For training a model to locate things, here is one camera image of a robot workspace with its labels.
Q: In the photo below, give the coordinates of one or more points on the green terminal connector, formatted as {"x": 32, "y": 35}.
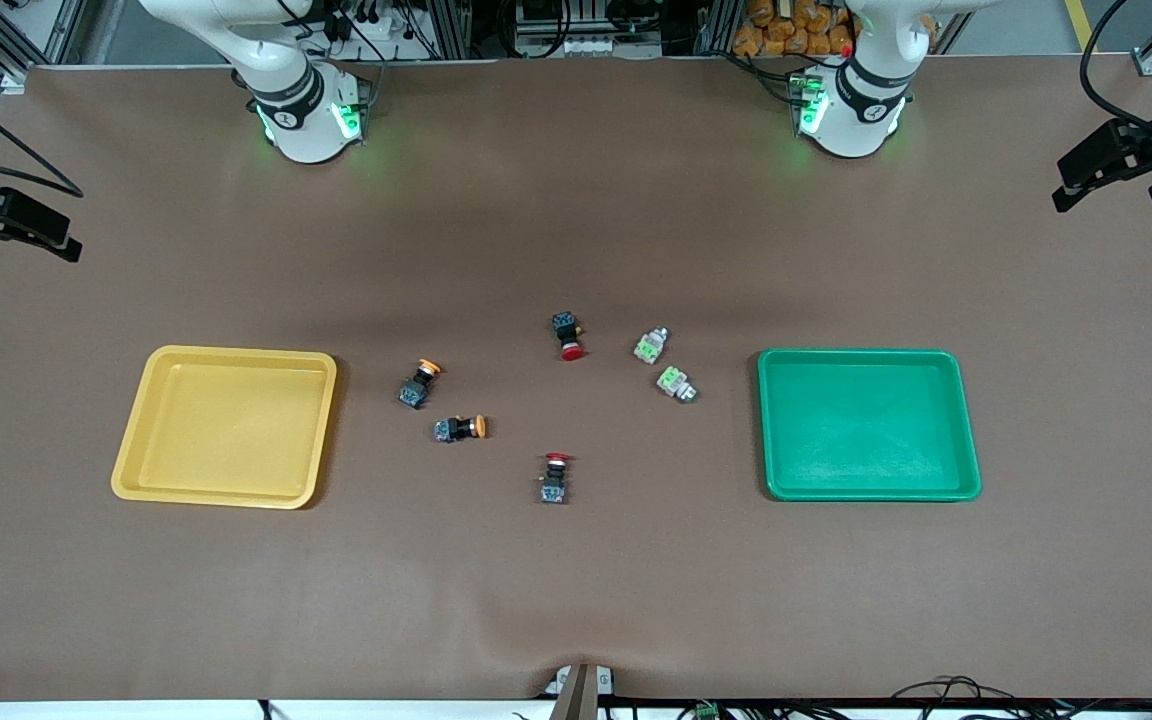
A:
{"x": 706, "y": 712}

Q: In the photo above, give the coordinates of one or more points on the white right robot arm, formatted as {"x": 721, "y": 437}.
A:
{"x": 301, "y": 130}

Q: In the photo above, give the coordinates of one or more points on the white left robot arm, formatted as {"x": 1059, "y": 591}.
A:
{"x": 851, "y": 125}

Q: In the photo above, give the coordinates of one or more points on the white power strip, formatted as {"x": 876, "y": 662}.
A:
{"x": 586, "y": 46}

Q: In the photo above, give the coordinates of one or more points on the green white push button switch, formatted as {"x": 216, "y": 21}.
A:
{"x": 649, "y": 347}
{"x": 674, "y": 380}

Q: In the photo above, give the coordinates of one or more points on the yellow-orange push button switch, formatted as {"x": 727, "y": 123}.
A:
{"x": 456, "y": 430}
{"x": 414, "y": 390}

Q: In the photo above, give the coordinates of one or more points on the yellow plastic tray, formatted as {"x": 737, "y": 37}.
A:
{"x": 226, "y": 425}

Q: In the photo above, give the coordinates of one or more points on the brown table cover mat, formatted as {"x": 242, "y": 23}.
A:
{"x": 576, "y": 580}

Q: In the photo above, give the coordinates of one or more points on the orange packaged goods pile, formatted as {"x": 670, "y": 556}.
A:
{"x": 786, "y": 35}

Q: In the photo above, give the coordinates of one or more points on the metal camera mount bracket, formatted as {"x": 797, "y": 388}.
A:
{"x": 581, "y": 695}

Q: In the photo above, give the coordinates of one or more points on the green plastic tray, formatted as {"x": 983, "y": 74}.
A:
{"x": 866, "y": 425}

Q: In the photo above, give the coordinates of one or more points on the aluminium frame upright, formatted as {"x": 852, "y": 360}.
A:
{"x": 451, "y": 25}
{"x": 714, "y": 25}

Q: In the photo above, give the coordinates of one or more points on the red push button switch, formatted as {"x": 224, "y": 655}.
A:
{"x": 554, "y": 485}
{"x": 566, "y": 328}

